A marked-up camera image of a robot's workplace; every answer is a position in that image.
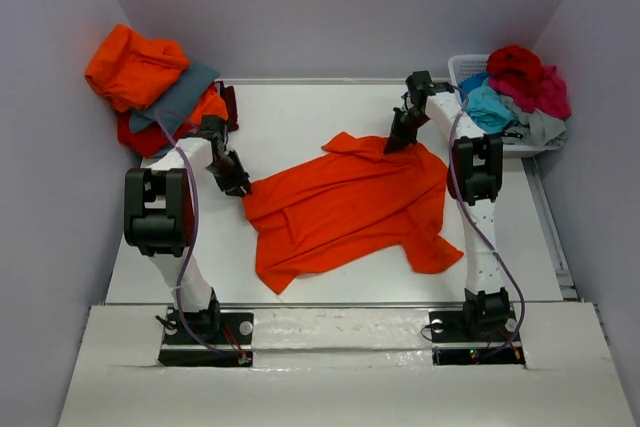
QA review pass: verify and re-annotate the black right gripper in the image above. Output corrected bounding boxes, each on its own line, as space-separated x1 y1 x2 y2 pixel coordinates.
385 107 430 154

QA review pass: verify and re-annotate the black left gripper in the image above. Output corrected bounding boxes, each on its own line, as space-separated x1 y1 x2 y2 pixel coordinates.
205 149 252 198

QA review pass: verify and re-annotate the orange t shirt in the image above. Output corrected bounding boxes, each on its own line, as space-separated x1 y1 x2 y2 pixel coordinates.
243 132 463 294

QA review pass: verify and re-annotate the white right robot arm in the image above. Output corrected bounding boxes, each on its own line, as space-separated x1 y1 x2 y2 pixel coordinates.
384 70 516 344

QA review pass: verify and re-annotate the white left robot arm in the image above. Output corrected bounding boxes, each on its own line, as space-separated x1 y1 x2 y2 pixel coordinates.
124 115 251 348

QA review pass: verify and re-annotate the dark maroon folded shirt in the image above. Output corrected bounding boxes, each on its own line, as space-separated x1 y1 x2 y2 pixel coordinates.
216 81 239 132

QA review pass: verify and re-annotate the white plastic laundry basket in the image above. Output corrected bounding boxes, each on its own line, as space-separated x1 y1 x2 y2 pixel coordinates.
447 53 556 160

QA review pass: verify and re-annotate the grey-blue folded shirt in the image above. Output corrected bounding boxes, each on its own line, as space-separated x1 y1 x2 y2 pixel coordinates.
130 59 218 135

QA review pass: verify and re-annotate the teal shirt in basket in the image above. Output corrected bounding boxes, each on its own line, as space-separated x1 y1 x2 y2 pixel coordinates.
459 72 516 134

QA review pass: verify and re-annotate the red folded shirt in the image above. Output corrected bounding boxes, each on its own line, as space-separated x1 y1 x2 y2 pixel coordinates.
116 89 229 158

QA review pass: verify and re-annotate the red shirt in basket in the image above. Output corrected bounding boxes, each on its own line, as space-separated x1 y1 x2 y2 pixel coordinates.
486 45 544 96

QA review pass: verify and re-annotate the grey shirt in basket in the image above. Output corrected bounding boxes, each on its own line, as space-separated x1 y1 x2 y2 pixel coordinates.
501 96 567 149

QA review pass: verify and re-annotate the orange folded shirt on pile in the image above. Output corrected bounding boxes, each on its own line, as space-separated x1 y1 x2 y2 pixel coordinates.
85 24 191 112

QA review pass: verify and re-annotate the magenta shirt in basket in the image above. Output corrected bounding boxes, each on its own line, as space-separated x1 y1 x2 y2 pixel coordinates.
488 65 572 120

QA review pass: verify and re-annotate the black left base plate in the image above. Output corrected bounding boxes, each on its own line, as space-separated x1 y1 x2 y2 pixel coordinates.
155 308 254 368

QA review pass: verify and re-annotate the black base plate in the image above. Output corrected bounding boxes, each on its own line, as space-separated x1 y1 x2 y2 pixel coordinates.
421 310 526 367
155 308 254 368

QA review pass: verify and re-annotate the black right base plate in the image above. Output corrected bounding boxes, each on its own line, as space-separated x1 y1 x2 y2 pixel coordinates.
421 310 526 367

